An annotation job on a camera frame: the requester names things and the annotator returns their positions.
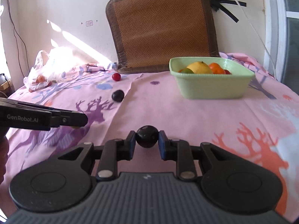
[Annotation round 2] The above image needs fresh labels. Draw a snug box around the clear plastic bag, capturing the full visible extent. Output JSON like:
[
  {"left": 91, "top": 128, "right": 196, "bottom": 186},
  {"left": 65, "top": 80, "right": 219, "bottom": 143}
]
[{"left": 23, "top": 48, "right": 77, "bottom": 92}]

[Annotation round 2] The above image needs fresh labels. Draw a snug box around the pack of small oranges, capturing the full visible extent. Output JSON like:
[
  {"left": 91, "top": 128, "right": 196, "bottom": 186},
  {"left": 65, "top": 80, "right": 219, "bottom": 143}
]
[{"left": 35, "top": 75, "right": 50, "bottom": 85}]

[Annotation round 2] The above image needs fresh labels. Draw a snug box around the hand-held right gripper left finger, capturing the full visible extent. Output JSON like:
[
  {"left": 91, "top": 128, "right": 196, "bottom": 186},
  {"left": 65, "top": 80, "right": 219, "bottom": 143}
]
[{"left": 58, "top": 131, "right": 137, "bottom": 181}]

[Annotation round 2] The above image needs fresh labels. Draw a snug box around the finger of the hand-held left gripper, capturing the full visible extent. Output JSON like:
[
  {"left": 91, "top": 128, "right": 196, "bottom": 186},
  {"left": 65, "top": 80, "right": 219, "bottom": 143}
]
[
  {"left": 51, "top": 111, "right": 89, "bottom": 128},
  {"left": 17, "top": 101, "right": 62, "bottom": 114}
]

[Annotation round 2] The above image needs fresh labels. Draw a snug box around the yellow pomelo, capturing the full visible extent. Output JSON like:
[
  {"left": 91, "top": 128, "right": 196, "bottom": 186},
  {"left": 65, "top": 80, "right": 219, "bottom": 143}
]
[{"left": 187, "top": 61, "right": 213, "bottom": 74}]

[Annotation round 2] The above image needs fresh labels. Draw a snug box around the white window frame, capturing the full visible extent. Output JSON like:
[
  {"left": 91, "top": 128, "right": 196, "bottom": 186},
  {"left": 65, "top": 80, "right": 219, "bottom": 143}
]
[{"left": 263, "top": 0, "right": 299, "bottom": 87}]

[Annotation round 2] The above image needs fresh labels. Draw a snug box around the brown woven seat cushion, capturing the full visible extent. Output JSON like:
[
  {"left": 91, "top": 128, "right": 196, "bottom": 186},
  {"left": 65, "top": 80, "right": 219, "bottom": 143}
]
[{"left": 106, "top": 0, "right": 220, "bottom": 74}]

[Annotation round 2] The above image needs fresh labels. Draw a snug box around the white cable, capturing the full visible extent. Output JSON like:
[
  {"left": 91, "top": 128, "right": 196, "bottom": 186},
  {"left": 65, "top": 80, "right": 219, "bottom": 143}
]
[{"left": 221, "top": 0, "right": 278, "bottom": 80}]

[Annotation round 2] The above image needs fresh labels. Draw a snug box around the brown basket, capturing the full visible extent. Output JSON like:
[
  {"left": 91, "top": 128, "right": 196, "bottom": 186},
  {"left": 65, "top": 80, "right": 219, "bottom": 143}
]
[{"left": 0, "top": 73, "right": 12, "bottom": 91}]

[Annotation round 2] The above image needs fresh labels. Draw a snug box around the pink deer-print bedsheet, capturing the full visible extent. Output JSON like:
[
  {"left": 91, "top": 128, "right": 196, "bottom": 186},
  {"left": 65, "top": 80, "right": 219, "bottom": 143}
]
[{"left": 0, "top": 51, "right": 299, "bottom": 217}]

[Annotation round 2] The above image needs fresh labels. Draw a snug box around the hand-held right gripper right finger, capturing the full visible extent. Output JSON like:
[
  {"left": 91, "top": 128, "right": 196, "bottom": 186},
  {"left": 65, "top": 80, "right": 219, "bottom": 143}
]
[{"left": 158, "top": 131, "right": 236, "bottom": 180}]

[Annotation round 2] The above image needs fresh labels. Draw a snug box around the person's left hand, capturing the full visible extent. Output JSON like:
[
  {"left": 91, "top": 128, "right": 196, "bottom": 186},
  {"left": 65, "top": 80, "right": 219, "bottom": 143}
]
[{"left": 0, "top": 133, "right": 10, "bottom": 185}]

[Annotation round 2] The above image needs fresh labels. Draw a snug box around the green plastic basin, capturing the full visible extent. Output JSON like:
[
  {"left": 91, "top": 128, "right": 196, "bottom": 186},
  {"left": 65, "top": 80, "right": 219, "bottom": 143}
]
[{"left": 169, "top": 56, "right": 255, "bottom": 99}]

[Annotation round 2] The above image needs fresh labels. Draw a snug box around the dark purple plum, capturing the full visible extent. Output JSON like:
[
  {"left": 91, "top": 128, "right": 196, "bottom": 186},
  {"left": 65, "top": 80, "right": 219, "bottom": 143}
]
[
  {"left": 112, "top": 90, "right": 125, "bottom": 102},
  {"left": 136, "top": 125, "right": 158, "bottom": 148}
]

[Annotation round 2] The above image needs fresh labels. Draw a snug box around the thin black wall cable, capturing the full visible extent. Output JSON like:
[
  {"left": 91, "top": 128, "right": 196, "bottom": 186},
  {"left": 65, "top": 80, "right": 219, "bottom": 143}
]
[{"left": 5, "top": 0, "right": 27, "bottom": 78}]

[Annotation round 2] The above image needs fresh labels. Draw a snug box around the black strap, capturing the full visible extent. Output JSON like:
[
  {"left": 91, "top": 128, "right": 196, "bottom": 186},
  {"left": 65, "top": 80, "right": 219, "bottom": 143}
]
[{"left": 209, "top": 0, "right": 247, "bottom": 23}]

